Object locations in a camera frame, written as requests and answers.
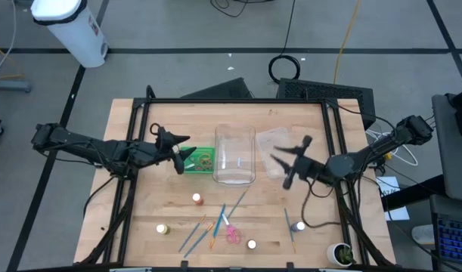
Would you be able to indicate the black keyboard with blue light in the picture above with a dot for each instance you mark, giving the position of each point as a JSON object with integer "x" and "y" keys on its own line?
{"x": 455, "y": 238}

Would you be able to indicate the thick blue paintbrush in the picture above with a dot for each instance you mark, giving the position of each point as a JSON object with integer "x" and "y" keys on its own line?
{"x": 217, "y": 226}

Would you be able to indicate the white trash bin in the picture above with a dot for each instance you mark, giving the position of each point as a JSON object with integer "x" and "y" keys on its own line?
{"x": 79, "y": 38}

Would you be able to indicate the grey floor stand base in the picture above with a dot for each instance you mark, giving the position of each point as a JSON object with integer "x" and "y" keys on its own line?
{"x": 11, "y": 86}

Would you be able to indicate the white rounded object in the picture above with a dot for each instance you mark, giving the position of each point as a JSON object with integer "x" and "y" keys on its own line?
{"x": 423, "y": 235}

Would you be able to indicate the purple paint bottle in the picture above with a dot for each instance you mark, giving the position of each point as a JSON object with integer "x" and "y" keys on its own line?
{"x": 298, "y": 226}

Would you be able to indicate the yellow connector plug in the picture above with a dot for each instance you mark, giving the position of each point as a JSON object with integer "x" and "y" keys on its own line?
{"x": 387, "y": 155}

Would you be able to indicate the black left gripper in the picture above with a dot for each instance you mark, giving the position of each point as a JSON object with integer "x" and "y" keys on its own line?
{"x": 162, "y": 153}

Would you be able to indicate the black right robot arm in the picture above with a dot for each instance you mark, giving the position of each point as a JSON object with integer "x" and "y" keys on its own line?
{"x": 366, "y": 155}

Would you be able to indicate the fine-tipped blue paintbrush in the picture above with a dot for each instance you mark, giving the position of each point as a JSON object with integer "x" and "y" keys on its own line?
{"x": 237, "y": 204}

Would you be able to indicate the frosted shallow plastic tray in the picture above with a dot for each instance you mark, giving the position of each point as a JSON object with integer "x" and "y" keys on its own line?
{"x": 268, "y": 140}

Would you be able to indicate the yellow paint bottle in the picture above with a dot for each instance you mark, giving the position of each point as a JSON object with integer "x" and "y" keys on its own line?
{"x": 162, "y": 229}

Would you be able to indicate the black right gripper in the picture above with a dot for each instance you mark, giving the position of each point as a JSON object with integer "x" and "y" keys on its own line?
{"x": 310, "y": 168}

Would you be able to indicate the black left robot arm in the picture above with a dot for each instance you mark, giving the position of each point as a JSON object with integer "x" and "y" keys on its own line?
{"x": 102, "y": 151}

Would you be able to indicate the burnt sienna paint bottle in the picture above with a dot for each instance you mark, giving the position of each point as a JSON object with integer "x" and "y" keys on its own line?
{"x": 252, "y": 244}

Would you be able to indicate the green plastic basket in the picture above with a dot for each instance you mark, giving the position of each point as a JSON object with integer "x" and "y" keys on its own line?
{"x": 211, "y": 151}

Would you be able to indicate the clear plastic bin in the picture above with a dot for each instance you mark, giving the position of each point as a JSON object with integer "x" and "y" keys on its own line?
{"x": 234, "y": 151}

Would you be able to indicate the black flat panel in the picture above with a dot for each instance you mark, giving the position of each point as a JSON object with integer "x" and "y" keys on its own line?
{"x": 227, "y": 90}

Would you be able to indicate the orange paint bottle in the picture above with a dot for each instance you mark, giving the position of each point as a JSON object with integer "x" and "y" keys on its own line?
{"x": 197, "y": 199}

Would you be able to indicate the white pot with plant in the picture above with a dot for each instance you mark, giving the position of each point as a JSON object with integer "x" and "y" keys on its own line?
{"x": 334, "y": 255}

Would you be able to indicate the black metal table frame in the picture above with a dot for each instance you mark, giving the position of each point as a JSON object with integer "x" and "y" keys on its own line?
{"x": 234, "y": 101}

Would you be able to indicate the silver aluminium bracket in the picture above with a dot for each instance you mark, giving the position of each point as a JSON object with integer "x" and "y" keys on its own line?
{"x": 130, "y": 269}
{"x": 340, "y": 270}

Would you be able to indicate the white paper sheet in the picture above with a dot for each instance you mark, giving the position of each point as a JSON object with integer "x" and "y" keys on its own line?
{"x": 400, "y": 213}

